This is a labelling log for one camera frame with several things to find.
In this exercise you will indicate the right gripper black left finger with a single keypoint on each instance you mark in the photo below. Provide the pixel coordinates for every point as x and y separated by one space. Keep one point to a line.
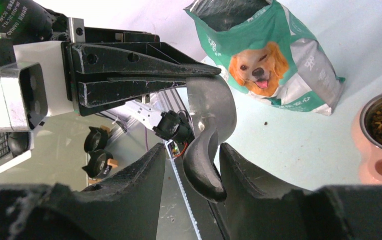
124 206

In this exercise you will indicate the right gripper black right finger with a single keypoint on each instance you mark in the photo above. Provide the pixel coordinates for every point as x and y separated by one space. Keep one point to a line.
261 206

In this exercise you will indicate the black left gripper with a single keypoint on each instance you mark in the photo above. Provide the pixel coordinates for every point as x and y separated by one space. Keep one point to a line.
134 64

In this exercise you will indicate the metal food scoop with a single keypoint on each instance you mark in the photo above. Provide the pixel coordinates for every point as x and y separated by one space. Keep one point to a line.
213 112

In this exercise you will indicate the green pet food bag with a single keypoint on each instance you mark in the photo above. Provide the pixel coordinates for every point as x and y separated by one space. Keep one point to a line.
267 53

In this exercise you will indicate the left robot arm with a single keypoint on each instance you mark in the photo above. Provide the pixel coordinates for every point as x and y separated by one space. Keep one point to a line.
25 22

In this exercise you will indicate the steel bowl left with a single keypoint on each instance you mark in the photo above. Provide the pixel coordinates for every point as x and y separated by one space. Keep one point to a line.
376 116

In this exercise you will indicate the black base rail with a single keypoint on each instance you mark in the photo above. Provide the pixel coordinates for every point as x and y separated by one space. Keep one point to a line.
208 220

